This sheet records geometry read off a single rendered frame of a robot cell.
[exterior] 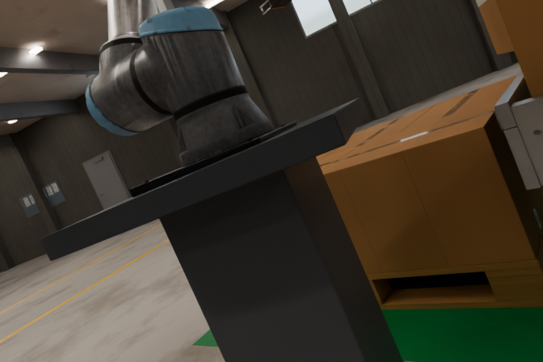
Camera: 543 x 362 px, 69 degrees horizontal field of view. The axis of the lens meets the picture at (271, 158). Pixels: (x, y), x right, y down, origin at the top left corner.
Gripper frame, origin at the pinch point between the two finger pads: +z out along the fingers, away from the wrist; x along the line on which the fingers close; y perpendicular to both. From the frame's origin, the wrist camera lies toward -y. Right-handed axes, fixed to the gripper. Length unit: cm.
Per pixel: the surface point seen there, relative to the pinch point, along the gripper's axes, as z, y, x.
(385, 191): 82, 32, -24
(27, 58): -251, -687, 42
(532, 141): 75, 80, -29
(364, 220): 91, 21, -27
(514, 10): 46, 80, -13
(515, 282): 117, 58, -18
